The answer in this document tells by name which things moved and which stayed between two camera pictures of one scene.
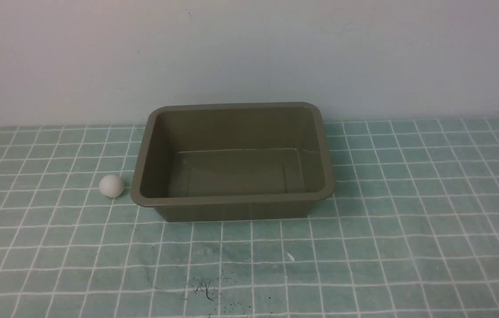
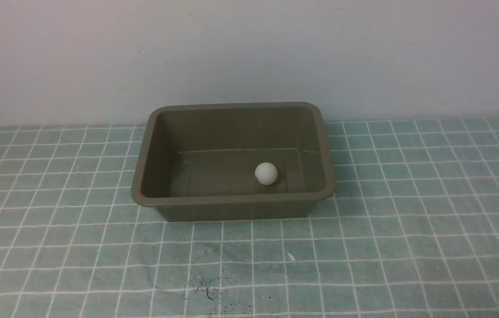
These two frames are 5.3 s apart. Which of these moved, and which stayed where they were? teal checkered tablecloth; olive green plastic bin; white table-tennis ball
Moved: white table-tennis ball
Stayed: teal checkered tablecloth; olive green plastic bin
